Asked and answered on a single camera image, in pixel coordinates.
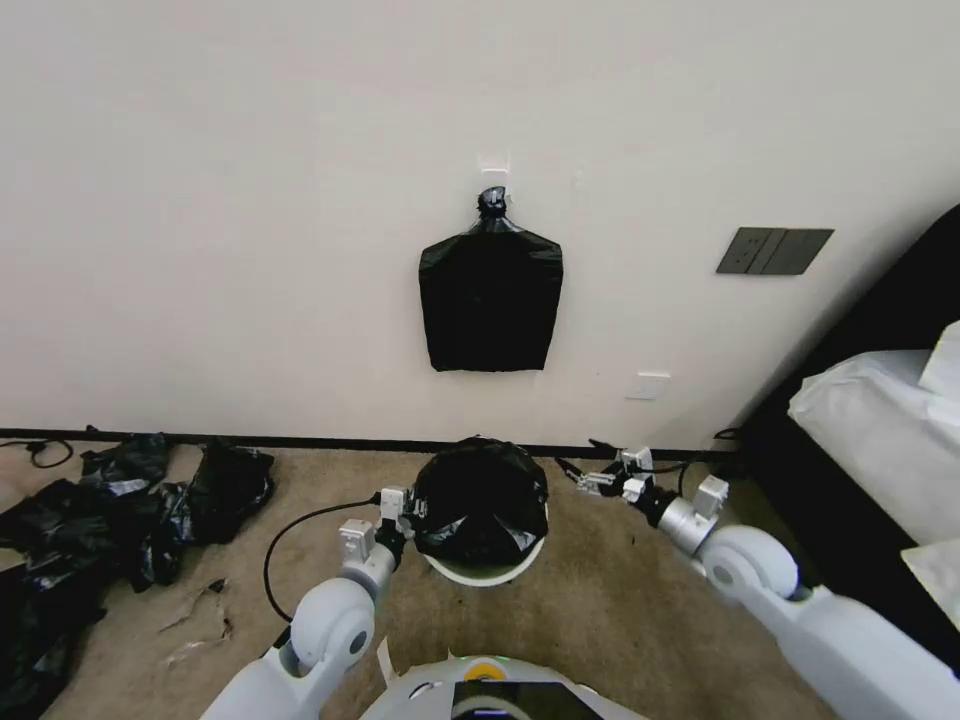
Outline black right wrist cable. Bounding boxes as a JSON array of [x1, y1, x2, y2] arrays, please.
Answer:
[[647, 458, 711, 498]]

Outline white wall hook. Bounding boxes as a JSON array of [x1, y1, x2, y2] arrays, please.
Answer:
[[476, 152, 517, 205]]

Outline white wall outlet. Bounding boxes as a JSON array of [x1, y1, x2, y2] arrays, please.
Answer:
[[627, 370, 673, 402]]

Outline white bed sheet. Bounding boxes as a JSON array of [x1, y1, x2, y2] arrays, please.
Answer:
[[786, 347, 960, 550]]

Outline black hanging trash bag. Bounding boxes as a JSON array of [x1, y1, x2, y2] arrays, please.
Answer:
[[417, 187, 566, 373]]

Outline black baseboard strip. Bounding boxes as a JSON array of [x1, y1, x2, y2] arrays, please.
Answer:
[[0, 426, 741, 456]]

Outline crumpled black trash bag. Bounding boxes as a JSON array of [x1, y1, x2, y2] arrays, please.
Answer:
[[0, 562, 112, 720], [78, 431, 172, 493], [185, 437, 276, 547], [0, 478, 193, 595]]

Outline dark wall switch panel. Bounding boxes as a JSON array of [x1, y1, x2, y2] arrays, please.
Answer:
[[715, 226, 836, 278]]

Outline white round trash bin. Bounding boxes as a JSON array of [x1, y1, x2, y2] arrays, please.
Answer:
[[413, 533, 548, 587]]

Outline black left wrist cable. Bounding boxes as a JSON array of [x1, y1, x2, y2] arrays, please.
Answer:
[[261, 491, 385, 625]]

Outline white pillow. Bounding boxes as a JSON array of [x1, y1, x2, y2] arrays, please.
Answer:
[[917, 320, 960, 393]]

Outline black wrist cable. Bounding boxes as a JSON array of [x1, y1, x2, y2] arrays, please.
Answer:
[[647, 458, 711, 498], [261, 491, 385, 625]]

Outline black trash bag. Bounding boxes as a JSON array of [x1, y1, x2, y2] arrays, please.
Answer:
[[411, 437, 551, 570], [0, 478, 193, 595], [0, 562, 112, 720], [185, 437, 276, 547], [78, 431, 172, 493], [417, 187, 566, 373]]

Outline black bed frame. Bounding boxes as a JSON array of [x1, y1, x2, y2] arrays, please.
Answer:
[[737, 202, 960, 680]]

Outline white robot front shell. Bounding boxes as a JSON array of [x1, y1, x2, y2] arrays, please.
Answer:
[[358, 655, 625, 720]]

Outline white folded cloth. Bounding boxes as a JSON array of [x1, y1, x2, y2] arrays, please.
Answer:
[[899, 535, 960, 625]]

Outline black floor cable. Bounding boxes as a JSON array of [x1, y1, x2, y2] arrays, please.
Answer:
[[0, 437, 74, 471]]

